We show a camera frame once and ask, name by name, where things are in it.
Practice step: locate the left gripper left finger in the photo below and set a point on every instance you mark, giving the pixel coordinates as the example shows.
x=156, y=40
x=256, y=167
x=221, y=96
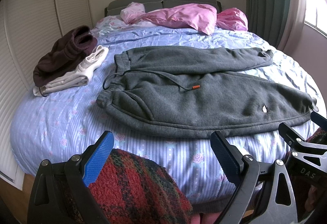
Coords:
x=60, y=193

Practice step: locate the grey sweatpants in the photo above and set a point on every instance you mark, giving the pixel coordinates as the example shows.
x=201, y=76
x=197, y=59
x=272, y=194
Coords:
x=185, y=92

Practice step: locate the maroon folded garment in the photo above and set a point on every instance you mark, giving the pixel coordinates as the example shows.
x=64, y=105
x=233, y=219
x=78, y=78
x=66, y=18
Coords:
x=66, y=54

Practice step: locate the white folded garment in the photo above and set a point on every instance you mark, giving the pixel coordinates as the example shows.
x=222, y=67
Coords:
x=80, y=76

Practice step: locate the grey padded headboard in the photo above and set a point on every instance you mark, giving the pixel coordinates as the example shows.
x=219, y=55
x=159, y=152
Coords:
x=114, y=8

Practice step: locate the white louvered closet doors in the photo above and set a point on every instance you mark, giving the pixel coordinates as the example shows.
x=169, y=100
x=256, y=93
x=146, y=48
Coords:
x=29, y=29

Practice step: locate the bright window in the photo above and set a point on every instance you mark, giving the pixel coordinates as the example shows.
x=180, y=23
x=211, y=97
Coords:
x=315, y=15

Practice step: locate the pink crumpled blanket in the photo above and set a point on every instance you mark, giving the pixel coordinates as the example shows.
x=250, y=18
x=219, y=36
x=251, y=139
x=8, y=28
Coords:
x=201, y=17

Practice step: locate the green curtain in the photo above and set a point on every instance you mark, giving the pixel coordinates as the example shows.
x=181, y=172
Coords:
x=279, y=22

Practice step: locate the red plaid fuzzy garment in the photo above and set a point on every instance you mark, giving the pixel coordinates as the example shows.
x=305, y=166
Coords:
x=132, y=189

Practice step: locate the blue floral bedspread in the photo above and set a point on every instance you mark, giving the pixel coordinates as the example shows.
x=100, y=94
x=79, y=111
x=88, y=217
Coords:
x=65, y=123

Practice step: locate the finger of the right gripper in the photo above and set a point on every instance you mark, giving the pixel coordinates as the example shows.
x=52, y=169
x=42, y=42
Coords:
x=319, y=120
x=299, y=140

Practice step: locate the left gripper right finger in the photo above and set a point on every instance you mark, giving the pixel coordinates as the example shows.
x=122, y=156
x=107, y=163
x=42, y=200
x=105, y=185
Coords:
x=263, y=191

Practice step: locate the floral pastel pillow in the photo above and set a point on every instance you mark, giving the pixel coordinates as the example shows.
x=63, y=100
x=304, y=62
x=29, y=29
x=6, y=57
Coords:
x=113, y=24

